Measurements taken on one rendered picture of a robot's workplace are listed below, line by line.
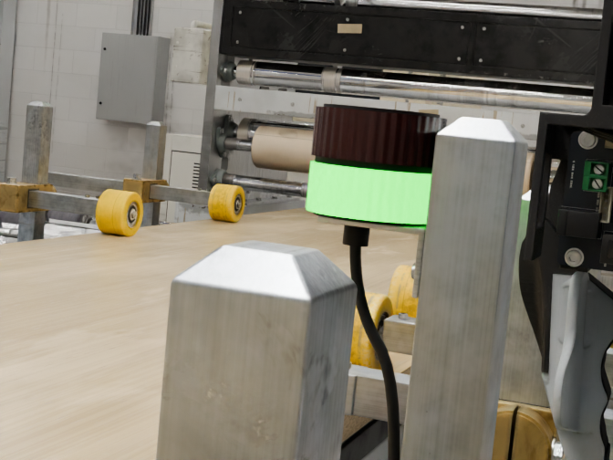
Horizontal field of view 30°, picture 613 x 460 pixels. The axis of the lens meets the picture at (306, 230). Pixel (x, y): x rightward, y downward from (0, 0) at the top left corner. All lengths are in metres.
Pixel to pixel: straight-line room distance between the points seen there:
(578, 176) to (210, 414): 0.20
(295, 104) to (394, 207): 2.75
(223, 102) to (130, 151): 7.62
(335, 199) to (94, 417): 0.43
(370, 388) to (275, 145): 2.47
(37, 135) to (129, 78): 8.54
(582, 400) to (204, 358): 0.24
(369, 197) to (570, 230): 0.12
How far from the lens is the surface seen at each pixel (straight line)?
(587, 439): 0.48
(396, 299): 1.31
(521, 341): 0.75
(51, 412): 0.90
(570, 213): 0.41
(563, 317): 0.47
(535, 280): 0.47
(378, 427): 1.23
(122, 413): 0.90
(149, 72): 10.61
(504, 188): 0.49
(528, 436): 0.74
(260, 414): 0.26
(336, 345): 0.27
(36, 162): 2.18
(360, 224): 0.51
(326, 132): 0.51
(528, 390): 0.76
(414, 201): 0.50
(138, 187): 2.54
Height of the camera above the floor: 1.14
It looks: 6 degrees down
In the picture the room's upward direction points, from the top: 6 degrees clockwise
